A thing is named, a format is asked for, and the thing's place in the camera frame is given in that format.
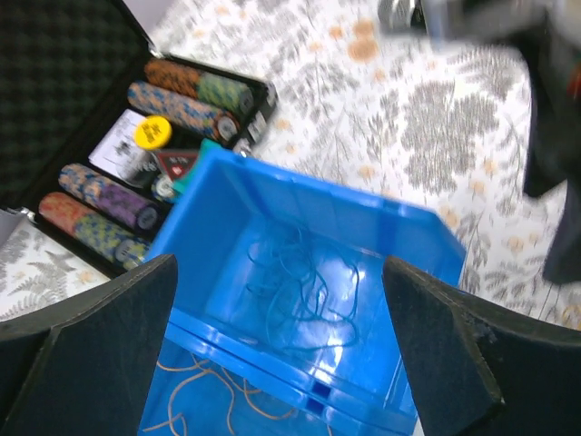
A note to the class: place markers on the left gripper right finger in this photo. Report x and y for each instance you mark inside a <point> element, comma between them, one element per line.
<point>477,368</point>

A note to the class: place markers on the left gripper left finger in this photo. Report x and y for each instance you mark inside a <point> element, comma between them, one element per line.
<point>84,366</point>

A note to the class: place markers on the blue plastic divided bin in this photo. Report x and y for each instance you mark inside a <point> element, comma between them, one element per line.
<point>298,309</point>

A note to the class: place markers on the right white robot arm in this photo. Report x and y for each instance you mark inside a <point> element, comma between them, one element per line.
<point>547,35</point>

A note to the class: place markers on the black poker chip case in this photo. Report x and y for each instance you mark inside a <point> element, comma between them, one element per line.
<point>66,67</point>

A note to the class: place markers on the floral patterned table mat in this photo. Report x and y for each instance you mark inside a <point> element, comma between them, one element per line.
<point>390,115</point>

